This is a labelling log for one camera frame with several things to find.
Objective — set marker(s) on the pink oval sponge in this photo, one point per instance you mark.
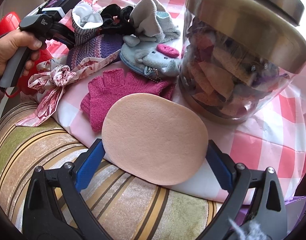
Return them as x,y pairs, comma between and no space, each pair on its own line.
154,139

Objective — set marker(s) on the floral pink fabric ribbon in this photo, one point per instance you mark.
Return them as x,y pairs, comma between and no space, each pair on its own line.
55,81

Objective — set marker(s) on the left hand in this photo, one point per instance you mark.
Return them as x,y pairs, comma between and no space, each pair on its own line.
15,39

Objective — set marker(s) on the pink checkered tablecloth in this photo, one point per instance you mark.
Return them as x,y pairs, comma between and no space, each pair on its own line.
275,136

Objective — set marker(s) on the magenta knitted glove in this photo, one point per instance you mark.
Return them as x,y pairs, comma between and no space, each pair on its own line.
112,85

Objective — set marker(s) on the purple striped knitted pouch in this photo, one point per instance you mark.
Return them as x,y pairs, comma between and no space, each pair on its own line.
99,47

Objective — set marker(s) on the glass jar gold lid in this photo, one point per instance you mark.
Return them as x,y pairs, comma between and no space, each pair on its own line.
239,54

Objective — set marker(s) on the purple cardboard box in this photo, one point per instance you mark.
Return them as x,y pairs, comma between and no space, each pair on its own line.
295,209

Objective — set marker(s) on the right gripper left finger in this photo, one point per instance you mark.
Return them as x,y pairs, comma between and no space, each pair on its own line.
42,215

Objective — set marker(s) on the grey sock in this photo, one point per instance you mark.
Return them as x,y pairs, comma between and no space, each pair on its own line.
152,22

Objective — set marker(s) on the black scrunchie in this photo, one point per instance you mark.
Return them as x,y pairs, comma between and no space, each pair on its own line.
116,20

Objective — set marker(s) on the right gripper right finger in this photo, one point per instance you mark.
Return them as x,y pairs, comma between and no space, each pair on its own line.
255,205

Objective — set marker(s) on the striped sofa cushion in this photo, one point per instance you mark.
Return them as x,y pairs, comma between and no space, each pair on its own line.
124,205

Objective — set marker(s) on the checkered fabric pouch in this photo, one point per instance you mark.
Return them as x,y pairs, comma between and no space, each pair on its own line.
86,22

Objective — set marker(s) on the red plastic container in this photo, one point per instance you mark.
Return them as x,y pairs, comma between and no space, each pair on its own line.
39,25

